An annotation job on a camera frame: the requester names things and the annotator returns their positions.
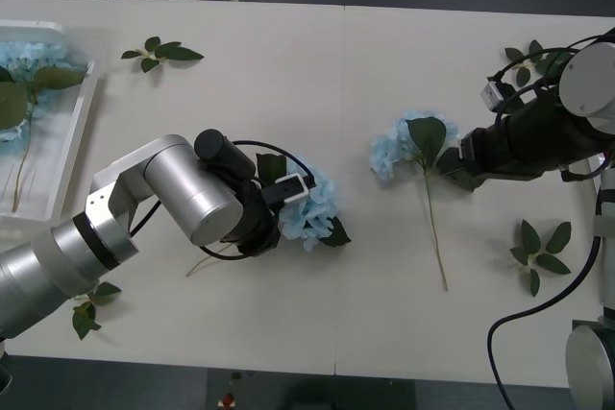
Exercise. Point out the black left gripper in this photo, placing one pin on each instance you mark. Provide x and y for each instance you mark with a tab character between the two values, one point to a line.
257	227

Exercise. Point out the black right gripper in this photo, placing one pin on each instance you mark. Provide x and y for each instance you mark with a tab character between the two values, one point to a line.
487	151

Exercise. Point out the pale blue flower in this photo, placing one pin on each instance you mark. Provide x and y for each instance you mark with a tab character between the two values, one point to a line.
425	136
48	79
312	218

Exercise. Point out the silver and black left arm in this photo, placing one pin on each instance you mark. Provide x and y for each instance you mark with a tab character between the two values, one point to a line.
192	189

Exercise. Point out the silver and black right arm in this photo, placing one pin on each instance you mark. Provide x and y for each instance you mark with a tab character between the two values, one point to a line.
543	131

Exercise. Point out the loose green leaf sprig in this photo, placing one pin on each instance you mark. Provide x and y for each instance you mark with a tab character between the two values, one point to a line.
182	52
82	321
531	237
521	75

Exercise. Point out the red button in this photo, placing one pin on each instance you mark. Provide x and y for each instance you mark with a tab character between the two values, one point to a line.
226	401

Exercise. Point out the dark robot torso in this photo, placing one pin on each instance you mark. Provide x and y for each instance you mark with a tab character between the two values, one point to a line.
336	395

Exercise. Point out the shallow white box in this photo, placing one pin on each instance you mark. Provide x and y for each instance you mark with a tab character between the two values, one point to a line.
72	141

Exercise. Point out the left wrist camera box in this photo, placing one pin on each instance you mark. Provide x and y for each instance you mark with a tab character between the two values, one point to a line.
288	191

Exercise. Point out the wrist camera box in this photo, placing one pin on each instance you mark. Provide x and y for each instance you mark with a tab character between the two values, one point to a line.
495	93
288	191

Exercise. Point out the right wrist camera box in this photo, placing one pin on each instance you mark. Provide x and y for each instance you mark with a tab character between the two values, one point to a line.
495	93

